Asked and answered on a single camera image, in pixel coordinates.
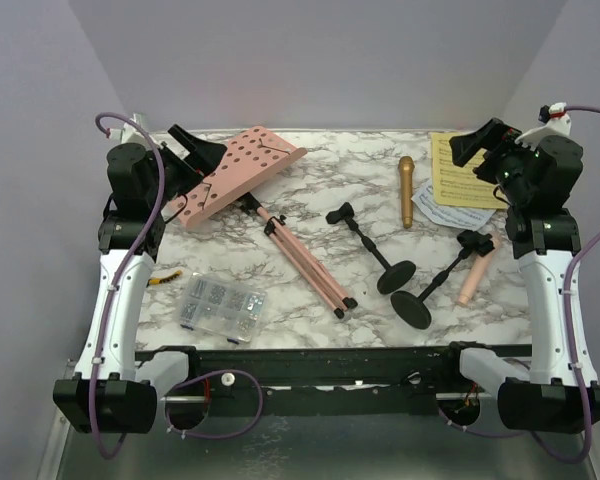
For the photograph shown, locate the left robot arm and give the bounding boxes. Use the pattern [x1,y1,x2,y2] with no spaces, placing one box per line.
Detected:
[53,125,227,434]

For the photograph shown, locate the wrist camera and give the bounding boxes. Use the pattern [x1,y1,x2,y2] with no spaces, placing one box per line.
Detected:
[107,112,150,146]
[516,102,571,148]

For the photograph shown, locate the black mic stand with clip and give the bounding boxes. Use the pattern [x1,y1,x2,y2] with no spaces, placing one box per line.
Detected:
[390,230,496,330]

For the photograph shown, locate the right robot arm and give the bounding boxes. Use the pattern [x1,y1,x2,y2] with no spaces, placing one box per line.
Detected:
[439,119,600,434]

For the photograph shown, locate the white sheet music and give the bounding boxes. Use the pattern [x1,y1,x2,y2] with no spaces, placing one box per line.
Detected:
[411,180,495,231]

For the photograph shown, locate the pink microphone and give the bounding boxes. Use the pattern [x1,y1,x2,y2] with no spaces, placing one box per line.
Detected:
[456,233,502,307]

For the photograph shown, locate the yellow sheet music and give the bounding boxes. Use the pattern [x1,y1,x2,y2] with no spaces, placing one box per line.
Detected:
[431,132,507,209]

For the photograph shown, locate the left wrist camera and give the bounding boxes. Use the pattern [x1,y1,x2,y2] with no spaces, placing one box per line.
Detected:
[107,112,150,146]

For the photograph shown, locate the gold microphone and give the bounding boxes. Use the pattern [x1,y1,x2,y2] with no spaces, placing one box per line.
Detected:
[398,156,415,229]

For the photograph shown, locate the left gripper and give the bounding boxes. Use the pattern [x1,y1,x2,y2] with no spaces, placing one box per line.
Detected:
[146,125,226,210]

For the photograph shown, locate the pink music stand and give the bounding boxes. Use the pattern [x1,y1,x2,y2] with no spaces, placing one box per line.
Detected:
[169,126,357,319]

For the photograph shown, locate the clear screw organizer box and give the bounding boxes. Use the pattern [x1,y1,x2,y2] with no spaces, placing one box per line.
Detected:
[174,273,268,344]

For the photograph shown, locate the black mic stand empty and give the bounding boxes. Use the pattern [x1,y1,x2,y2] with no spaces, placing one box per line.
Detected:
[326,202,416,295]

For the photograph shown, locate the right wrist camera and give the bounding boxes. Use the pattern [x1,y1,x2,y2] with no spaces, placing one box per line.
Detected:
[516,102,571,148]

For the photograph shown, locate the black mounting rail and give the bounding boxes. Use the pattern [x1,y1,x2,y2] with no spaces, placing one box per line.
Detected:
[134,344,536,419]

